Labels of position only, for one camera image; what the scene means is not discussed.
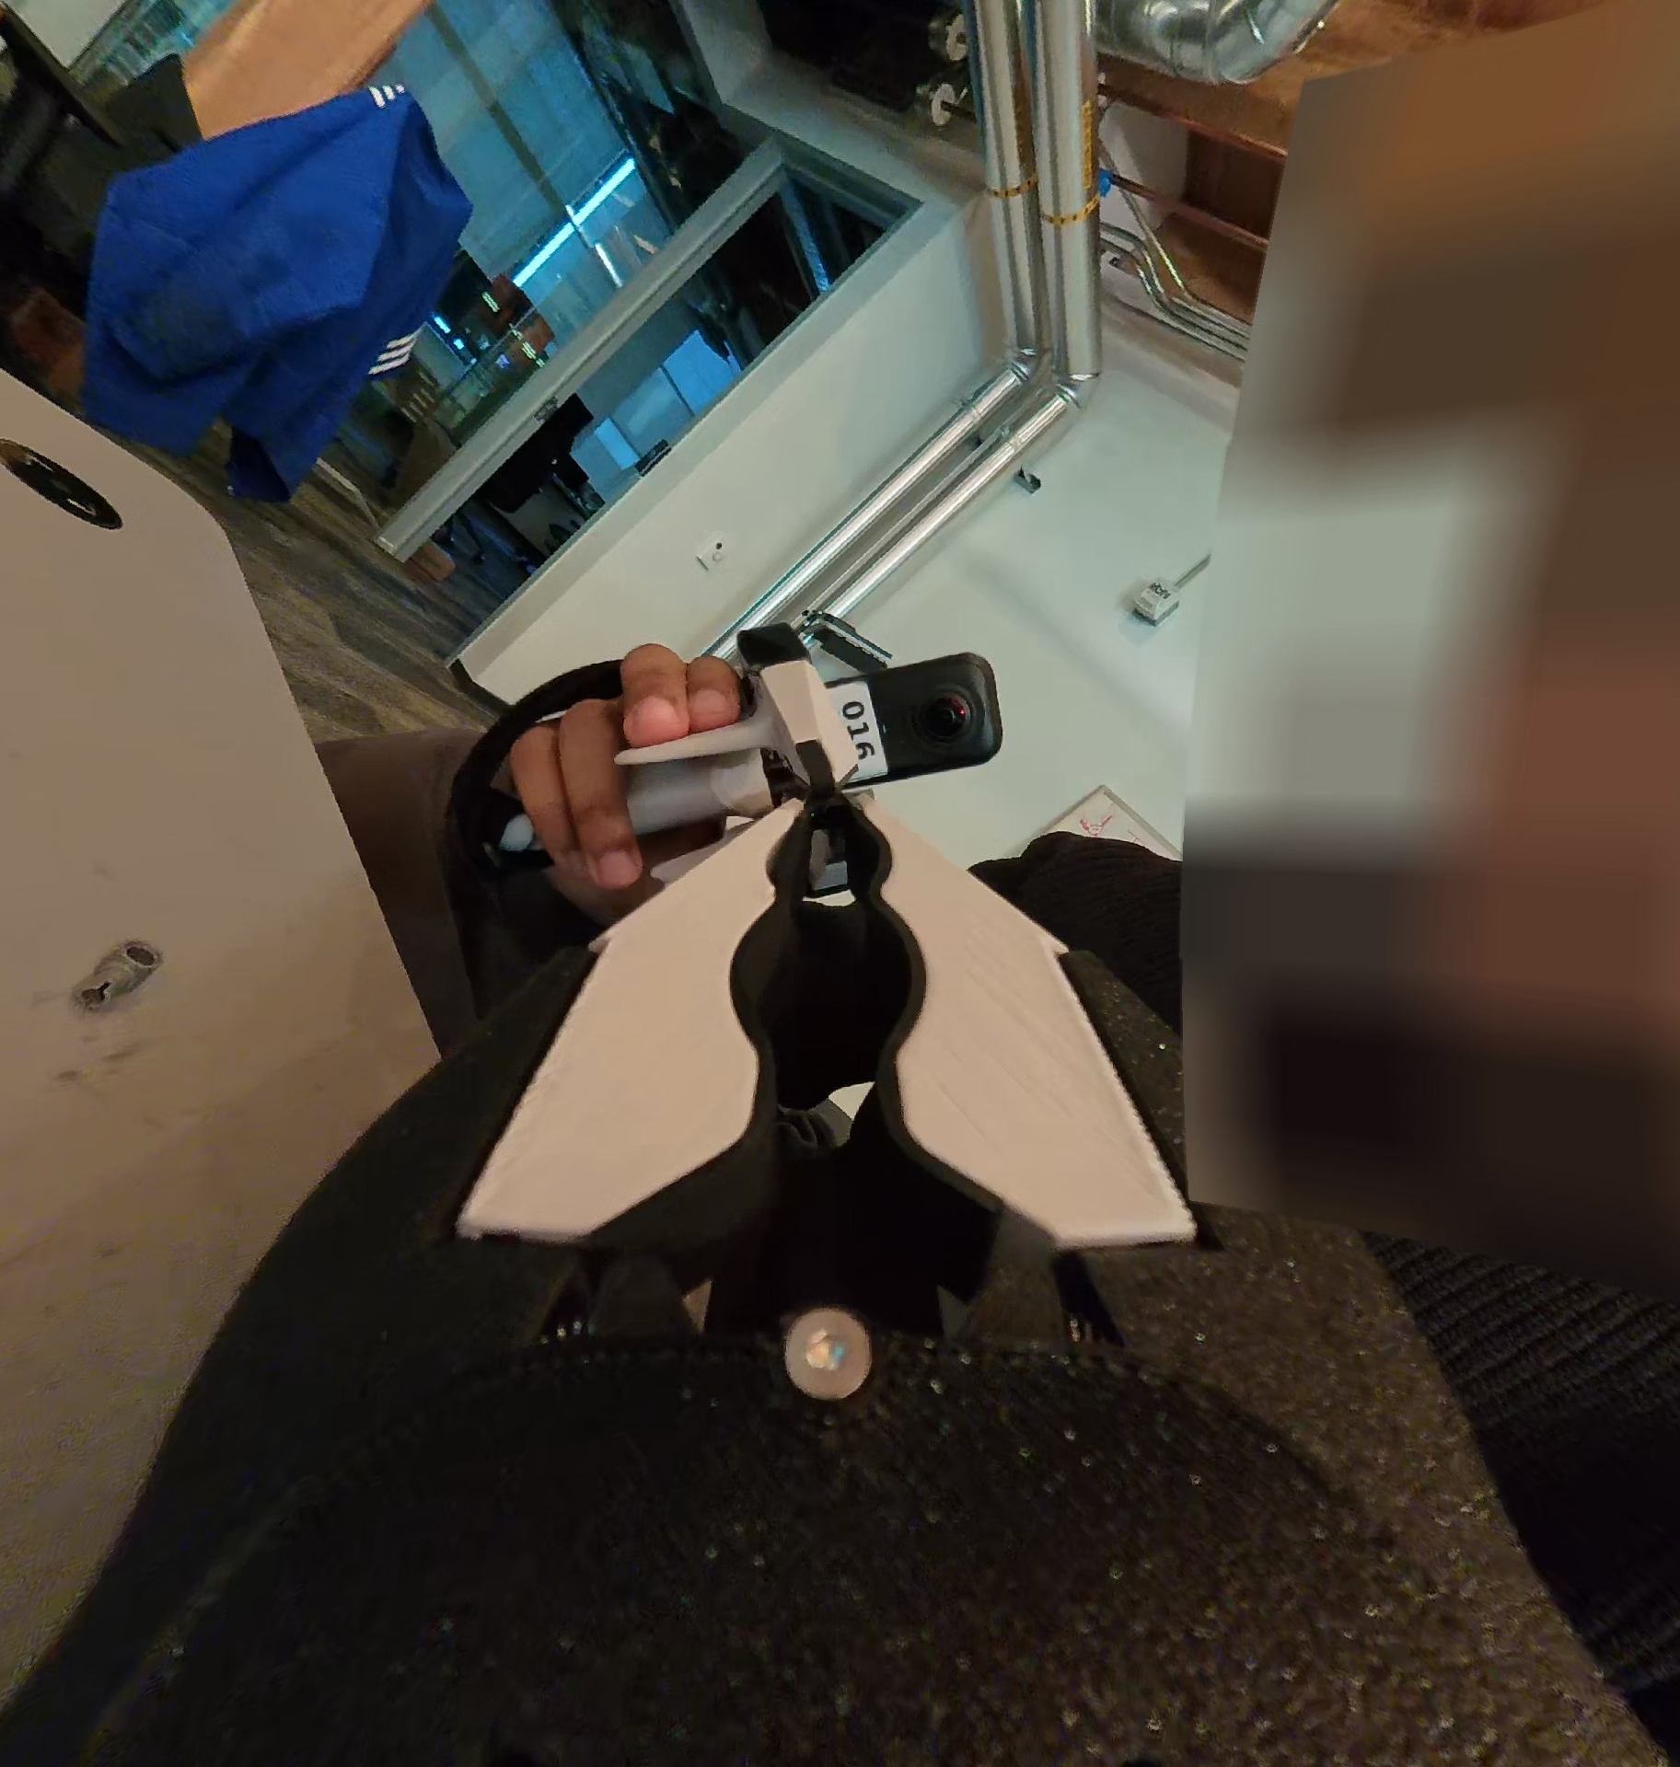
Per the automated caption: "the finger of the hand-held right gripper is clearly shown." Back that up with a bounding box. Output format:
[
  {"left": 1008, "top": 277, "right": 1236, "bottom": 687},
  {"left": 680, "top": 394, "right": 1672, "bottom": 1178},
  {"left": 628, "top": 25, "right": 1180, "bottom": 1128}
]
[{"left": 750, "top": 662, "right": 862, "bottom": 816}]

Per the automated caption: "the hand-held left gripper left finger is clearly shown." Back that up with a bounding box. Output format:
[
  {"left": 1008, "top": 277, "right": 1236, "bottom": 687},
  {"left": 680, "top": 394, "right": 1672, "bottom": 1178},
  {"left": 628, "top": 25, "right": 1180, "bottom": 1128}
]
[{"left": 455, "top": 804, "right": 806, "bottom": 1243}]

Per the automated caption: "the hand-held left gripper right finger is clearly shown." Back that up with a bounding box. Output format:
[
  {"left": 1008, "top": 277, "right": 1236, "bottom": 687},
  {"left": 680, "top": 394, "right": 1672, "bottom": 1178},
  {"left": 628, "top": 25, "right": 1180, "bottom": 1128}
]
[{"left": 853, "top": 800, "right": 1198, "bottom": 1250}]

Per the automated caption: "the person's right forearm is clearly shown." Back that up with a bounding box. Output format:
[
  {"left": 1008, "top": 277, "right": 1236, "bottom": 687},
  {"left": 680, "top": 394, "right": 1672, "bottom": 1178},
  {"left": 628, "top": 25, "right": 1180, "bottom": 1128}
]
[{"left": 439, "top": 827, "right": 611, "bottom": 1016}]

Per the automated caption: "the person's right hand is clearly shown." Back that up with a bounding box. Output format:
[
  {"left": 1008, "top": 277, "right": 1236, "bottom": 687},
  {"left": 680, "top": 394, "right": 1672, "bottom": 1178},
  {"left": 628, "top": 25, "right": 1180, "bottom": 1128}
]
[{"left": 507, "top": 644, "right": 747, "bottom": 892}]

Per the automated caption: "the person's dark clothing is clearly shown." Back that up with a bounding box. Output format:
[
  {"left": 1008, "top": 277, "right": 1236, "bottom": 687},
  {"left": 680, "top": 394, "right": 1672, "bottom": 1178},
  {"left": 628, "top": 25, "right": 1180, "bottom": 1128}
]
[{"left": 970, "top": 827, "right": 1680, "bottom": 1705}]

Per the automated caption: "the white drawing board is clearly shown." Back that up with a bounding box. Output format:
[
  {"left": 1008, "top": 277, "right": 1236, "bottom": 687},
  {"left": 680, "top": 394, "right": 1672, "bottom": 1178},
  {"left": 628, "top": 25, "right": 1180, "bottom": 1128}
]
[{"left": 1045, "top": 784, "right": 1182, "bottom": 863}]

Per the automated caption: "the silver metal pipe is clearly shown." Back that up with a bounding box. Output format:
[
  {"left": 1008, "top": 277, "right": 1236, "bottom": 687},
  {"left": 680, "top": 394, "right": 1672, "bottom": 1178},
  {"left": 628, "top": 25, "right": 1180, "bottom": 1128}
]
[
  {"left": 701, "top": 0, "right": 1054, "bottom": 656},
  {"left": 770, "top": 0, "right": 1107, "bottom": 651}
]

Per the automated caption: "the light grey connector piece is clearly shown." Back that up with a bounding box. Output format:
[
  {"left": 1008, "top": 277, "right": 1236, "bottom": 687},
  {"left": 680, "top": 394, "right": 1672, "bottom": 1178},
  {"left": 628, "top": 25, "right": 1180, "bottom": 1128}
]
[{"left": 71, "top": 941, "right": 165, "bottom": 1013}]

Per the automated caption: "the blue jacket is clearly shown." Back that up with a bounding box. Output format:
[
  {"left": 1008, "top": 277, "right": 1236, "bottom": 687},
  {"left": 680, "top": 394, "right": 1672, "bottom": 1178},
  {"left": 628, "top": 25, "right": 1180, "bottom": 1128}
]
[{"left": 78, "top": 82, "right": 475, "bottom": 505}]

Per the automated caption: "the silver ventilation duct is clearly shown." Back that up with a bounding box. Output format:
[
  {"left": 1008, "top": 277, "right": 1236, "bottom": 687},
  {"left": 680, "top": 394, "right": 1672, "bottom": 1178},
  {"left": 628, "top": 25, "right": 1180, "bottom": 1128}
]
[{"left": 1094, "top": 0, "right": 1337, "bottom": 84}]

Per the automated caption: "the black round cable grommet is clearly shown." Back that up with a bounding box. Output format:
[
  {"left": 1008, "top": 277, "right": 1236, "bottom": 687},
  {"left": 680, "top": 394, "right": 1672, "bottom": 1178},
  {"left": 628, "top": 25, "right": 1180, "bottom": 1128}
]
[{"left": 0, "top": 439, "right": 123, "bottom": 532}]

